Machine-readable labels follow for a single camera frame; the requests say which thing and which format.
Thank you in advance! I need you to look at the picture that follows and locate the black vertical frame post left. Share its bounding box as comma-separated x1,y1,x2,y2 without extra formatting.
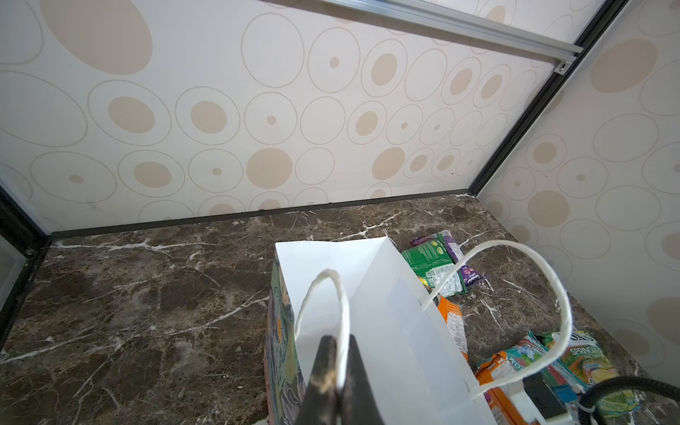
1,188,51,348

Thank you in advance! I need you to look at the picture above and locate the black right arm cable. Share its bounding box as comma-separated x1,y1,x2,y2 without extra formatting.
577,375,680,425

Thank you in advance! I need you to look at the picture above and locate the horizontal aluminium rail back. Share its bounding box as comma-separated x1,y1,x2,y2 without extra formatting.
332,0,584,66

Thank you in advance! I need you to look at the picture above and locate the teal spring candy bag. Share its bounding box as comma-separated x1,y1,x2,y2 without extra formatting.
505,330,639,419

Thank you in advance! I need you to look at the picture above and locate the black vertical frame post right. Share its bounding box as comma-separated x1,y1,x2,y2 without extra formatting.
466,0,629,197

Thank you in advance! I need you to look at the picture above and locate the black vertical frame post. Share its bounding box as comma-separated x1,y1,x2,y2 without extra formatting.
466,0,629,197
1,188,51,348

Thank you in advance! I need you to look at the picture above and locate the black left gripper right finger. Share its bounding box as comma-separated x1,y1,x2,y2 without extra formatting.
339,335,384,425

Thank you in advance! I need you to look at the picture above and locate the green snack bag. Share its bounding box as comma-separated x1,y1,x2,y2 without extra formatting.
401,232,457,292

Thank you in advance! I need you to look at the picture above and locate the purple berries candy bag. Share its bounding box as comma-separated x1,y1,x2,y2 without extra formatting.
410,230,483,297

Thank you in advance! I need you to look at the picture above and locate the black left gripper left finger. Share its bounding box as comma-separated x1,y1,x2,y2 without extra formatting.
295,336,338,425

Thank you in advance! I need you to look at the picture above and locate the orange snack bag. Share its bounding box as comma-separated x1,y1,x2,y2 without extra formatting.
437,296,469,361
475,351,528,425

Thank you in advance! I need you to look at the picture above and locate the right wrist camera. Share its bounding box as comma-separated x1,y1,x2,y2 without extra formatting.
502,368,577,424

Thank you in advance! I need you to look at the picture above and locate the white paper bag colourful print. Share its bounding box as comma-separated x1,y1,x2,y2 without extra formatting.
264,237,573,424

